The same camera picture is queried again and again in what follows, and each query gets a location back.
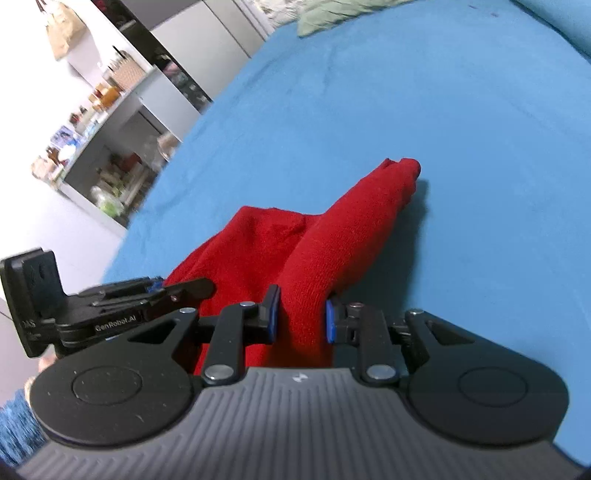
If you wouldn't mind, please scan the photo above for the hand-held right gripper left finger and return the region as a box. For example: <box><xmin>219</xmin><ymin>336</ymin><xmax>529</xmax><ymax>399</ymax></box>
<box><xmin>124</xmin><ymin>285</ymin><xmax>281</xmax><ymax>384</ymax></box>

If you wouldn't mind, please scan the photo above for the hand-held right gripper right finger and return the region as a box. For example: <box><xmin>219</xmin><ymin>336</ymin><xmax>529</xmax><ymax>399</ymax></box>
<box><xmin>325</xmin><ymin>298</ymin><xmax>481</xmax><ymax>386</ymax></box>

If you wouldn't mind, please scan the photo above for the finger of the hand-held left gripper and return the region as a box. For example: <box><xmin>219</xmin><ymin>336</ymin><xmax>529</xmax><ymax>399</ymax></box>
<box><xmin>81</xmin><ymin>277</ymin><xmax>164</xmax><ymax>301</ymax></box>
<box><xmin>92</xmin><ymin>278</ymin><xmax>216</xmax><ymax>319</ymax></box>

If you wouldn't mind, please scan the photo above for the red knit sweater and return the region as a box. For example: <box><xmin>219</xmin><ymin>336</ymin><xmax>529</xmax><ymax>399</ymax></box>
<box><xmin>164</xmin><ymin>158</ymin><xmax>422</xmax><ymax>377</ymax></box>

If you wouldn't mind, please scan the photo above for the green tissue pack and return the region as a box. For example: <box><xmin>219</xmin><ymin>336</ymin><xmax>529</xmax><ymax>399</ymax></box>
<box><xmin>90</xmin><ymin>185</ymin><xmax>125</xmax><ymax>219</ymax></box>

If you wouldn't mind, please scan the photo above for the blue shaggy rug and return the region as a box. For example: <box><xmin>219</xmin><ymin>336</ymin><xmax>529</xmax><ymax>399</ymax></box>
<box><xmin>0</xmin><ymin>388</ymin><xmax>47</xmax><ymax>467</ymax></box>

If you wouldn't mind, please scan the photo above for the white shelf desk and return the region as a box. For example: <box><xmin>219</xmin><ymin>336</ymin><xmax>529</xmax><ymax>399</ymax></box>
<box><xmin>31</xmin><ymin>65</ymin><xmax>215</xmax><ymax>229</ymax></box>

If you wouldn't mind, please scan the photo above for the orange plush toy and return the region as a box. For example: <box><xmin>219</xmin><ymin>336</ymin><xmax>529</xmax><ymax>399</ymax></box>
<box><xmin>98</xmin><ymin>85</ymin><xmax>125</xmax><ymax>108</ymax></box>

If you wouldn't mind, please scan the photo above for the woven basket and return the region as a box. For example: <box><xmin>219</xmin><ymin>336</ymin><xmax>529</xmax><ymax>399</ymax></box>
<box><xmin>111</xmin><ymin>58</ymin><xmax>145</xmax><ymax>90</ymax></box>

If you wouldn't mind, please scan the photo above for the bed with blue sheet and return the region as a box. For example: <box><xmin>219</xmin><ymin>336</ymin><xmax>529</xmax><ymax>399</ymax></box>
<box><xmin>99</xmin><ymin>0</ymin><xmax>591</xmax><ymax>467</ymax></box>

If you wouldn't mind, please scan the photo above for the grey and white wardrobe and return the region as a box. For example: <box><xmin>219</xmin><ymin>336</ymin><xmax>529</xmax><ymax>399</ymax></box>
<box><xmin>90</xmin><ymin>0</ymin><xmax>278</xmax><ymax>114</ymax></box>

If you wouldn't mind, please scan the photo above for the beige hanging bag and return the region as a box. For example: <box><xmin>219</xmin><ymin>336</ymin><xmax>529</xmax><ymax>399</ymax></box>
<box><xmin>34</xmin><ymin>0</ymin><xmax>88</xmax><ymax>62</ymax></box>

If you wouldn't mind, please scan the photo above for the green pillow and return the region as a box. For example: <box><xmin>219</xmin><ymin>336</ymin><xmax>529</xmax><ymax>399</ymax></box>
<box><xmin>297</xmin><ymin>0</ymin><xmax>411</xmax><ymax>38</ymax></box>

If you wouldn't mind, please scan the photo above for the blue duvet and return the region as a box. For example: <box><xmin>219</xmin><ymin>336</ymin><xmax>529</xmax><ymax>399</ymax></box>
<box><xmin>510</xmin><ymin>0</ymin><xmax>591</xmax><ymax>70</ymax></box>

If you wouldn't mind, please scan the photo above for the blue photo frame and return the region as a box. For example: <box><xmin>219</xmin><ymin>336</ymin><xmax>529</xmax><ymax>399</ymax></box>
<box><xmin>53</xmin><ymin>126</ymin><xmax>78</xmax><ymax>149</ymax></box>

